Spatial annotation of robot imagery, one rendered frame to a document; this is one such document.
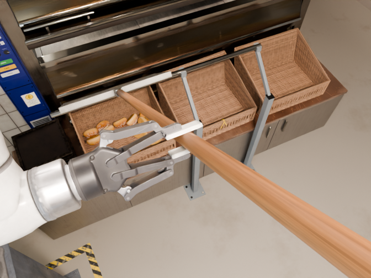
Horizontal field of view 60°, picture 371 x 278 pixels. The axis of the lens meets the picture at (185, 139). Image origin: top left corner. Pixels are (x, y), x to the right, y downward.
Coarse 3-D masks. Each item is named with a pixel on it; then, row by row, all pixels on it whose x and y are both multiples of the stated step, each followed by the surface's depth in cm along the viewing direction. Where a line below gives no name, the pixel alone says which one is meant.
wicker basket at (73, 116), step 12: (132, 96) 220; (144, 96) 225; (84, 108) 210; (96, 108) 214; (120, 108) 222; (132, 108) 226; (156, 108) 218; (72, 120) 200; (84, 120) 216; (96, 120) 220; (108, 120) 224; (84, 144) 217; (108, 144) 218; (120, 144) 218; (168, 144) 205; (132, 156) 197; (144, 156) 213; (156, 156) 211
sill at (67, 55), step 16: (240, 0) 207; (256, 0) 207; (272, 0) 214; (192, 16) 198; (208, 16) 201; (128, 32) 190; (144, 32) 190; (160, 32) 194; (80, 48) 183; (96, 48) 184; (112, 48) 189; (48, 64) 178
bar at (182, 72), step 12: (252, 48) 184; (216, 60) 179; (180, 72) 174; (264, 72) 191; (264, 84) 192; (192, 108) 181; (264, 108) 201; (264, 120) 212; (252, 144) 237; (252, 156) 253; (192, 168) 231; (252, 168) 273; (192, 180) 247; (192, 192) 261; (204, 192) 261
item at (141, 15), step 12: (132, 0) 173; (144, 0) 172; (156, 0) 171; (168, 0) 170; (192, 0) 168; (204, 0) 171; (84, 12) 168; (96, 12) 167; (108, 12) 166; (120, 12) 164; (156, 12) 164; (36, 24) 163; (60, 24) 161; (72, 24) 160; (108, 24) 158; (36, 36) 154; (60, 36) 152; (72, 36) 155
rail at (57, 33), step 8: (176, 0) 165; (184, 0) 166; (144, 8) 161; (152, 8) 162; (112, 16) 158; (120, 16) 158; (128, 16) 160; (88, 24) 154; (96, 24) 156; (56, 32) 151; (64, 32) 152; (72, 32) 153; (32, 40) 148; (40, 40) 150
